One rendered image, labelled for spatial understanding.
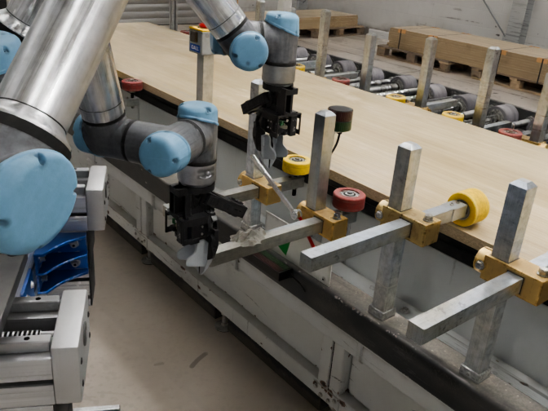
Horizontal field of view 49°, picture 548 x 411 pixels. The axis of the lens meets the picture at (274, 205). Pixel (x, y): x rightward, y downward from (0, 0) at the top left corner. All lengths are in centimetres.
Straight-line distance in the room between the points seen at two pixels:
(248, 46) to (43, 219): 64
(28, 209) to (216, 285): 186
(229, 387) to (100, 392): 44
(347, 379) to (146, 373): 75
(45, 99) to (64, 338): 30
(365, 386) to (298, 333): 31
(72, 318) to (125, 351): 156
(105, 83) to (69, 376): 47
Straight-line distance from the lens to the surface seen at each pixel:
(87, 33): 75
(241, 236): 133
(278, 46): 136
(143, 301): 269
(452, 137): 211
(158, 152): 103
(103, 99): 106
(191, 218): 119
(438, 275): 156
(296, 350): 216
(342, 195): 149
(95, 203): 125
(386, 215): 131
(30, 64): 73
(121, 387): 227
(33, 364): 83
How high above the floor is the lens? 148
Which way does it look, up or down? 24 degrees down
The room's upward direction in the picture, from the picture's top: 4 degrees clockwise
